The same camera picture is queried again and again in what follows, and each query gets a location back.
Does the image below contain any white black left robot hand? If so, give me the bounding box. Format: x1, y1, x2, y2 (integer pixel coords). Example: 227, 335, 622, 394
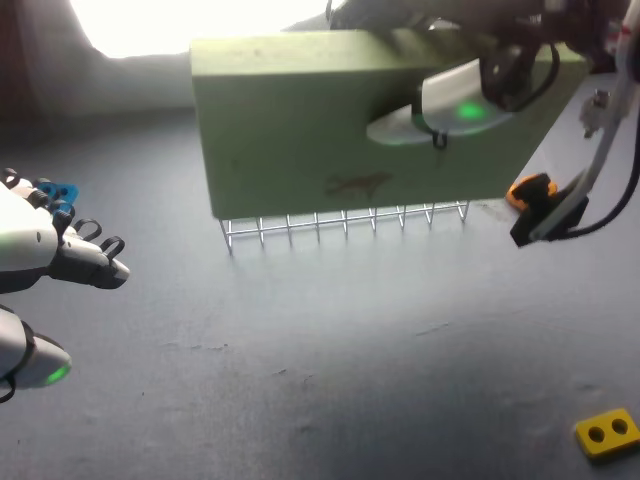
0, 168, 132, 404

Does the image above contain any light green hardcover book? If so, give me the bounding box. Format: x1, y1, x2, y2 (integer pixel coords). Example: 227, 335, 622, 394
189, 29, 589, 220

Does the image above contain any blue square peg block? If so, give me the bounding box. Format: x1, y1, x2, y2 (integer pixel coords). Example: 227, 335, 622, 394
37, 182, 80, 209

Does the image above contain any grey table cloth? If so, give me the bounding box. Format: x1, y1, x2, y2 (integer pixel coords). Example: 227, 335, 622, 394
0, 49, 640, 480

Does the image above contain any yellow two-hole block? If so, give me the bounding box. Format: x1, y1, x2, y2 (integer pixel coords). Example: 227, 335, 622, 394
573, 407, 640, 461

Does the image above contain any metal wire rack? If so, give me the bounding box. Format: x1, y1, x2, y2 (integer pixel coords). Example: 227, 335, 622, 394
219, 199, 471, 255

